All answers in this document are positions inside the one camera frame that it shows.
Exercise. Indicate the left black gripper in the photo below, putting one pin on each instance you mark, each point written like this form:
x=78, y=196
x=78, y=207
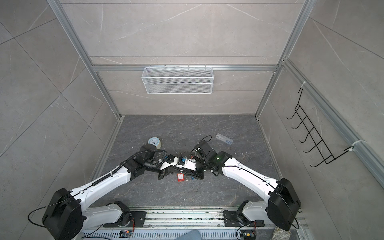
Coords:
x=165, y=172

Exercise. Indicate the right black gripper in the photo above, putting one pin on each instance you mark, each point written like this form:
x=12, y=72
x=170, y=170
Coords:
x=198, y=175

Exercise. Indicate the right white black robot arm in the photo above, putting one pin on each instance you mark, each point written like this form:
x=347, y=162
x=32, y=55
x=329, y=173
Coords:
x=280, y=202

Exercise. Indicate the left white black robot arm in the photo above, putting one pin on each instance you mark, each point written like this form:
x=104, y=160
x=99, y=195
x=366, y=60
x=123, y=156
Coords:
x=70, y=212

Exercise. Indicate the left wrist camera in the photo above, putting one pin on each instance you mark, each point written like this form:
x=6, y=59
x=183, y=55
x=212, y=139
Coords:
x=170, y=161

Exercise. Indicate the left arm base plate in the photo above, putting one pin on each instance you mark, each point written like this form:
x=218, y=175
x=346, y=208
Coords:
x=133, y=219

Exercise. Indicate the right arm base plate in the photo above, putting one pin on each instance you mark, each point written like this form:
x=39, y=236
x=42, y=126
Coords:
x=233, y=219

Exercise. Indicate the white wire mesh basket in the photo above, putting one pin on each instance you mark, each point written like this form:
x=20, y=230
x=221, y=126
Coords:
x=178, y=80

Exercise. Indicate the black wire hook rack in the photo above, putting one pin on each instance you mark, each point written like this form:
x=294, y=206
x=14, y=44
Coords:
x=313, y=134

